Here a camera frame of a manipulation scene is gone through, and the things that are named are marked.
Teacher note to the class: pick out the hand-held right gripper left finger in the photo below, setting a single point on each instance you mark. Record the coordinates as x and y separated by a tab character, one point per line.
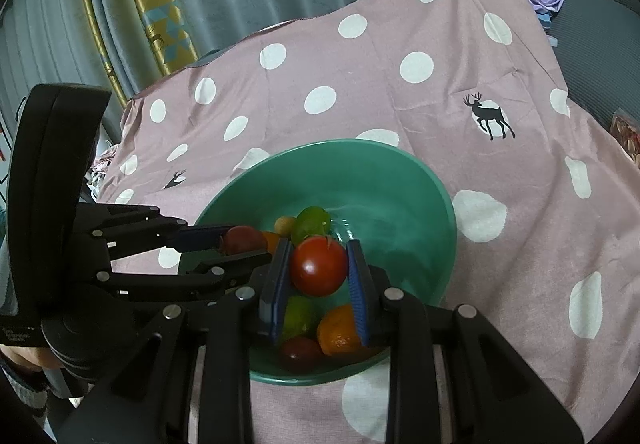
275	294

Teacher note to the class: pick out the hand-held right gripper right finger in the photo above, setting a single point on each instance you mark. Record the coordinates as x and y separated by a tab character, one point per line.
359	294

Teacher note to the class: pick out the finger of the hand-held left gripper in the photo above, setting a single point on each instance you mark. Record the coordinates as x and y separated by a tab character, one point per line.
235	269
200	238

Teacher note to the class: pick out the small red tomato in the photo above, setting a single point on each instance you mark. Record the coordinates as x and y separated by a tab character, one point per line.
242	240

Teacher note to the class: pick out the green jujube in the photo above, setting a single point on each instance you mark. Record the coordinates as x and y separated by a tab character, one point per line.
300	314
311	221

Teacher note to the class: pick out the large orange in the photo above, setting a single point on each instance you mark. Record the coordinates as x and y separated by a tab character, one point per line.
337	329

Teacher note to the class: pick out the small orange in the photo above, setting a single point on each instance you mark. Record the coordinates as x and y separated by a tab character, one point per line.
272	240

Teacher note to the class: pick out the yellowish longan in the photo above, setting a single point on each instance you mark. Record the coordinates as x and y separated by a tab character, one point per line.
284	224

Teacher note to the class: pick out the green plastic bowl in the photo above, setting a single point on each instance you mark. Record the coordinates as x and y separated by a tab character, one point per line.
390	204

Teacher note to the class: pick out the person's left forearm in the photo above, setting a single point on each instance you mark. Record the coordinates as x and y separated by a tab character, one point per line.
22	369

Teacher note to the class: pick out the pile of pale clothes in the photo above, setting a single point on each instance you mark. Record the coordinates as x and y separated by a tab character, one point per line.
100	169

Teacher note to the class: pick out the pink polka dot cloth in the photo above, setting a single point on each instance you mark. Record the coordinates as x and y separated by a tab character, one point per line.
425	124

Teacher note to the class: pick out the yellow patterned curtain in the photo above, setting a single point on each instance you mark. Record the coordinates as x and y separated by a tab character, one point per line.
160	14

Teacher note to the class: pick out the snack packet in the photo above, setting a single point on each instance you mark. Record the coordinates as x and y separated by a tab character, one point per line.
627	134

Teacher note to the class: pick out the grey sofa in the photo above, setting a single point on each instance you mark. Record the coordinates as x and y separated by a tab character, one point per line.
590	24

